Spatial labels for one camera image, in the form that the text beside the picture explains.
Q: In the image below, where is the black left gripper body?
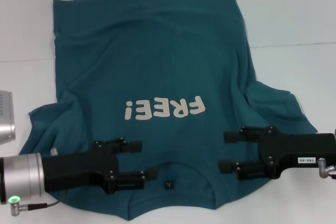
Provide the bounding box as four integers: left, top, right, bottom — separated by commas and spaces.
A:
41, 140, 120, 195

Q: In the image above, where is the teal FREE print T-shirt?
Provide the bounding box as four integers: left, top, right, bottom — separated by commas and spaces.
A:
18, 0, 320, 222

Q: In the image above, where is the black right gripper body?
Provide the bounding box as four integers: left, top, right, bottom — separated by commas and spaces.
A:
257, 125, 336, 180

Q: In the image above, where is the left arm connector cable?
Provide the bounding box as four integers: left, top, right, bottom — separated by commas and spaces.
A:
19, 198, 64, 210

